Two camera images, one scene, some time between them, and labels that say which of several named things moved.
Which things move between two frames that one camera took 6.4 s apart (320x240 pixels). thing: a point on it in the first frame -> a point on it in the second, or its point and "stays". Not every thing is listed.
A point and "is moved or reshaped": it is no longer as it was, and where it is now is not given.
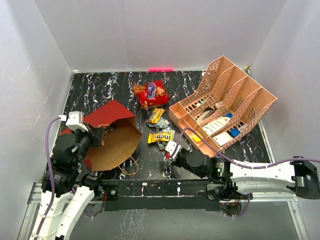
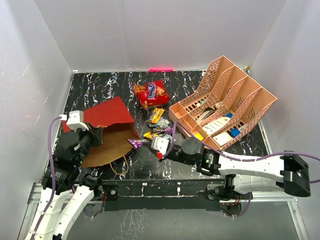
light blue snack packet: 162,123 stays
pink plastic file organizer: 221,109 stays
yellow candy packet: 156,115 stays
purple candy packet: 107,129 -> 137,143
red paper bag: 121,133 is moved or reshaped
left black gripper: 97,136 stays
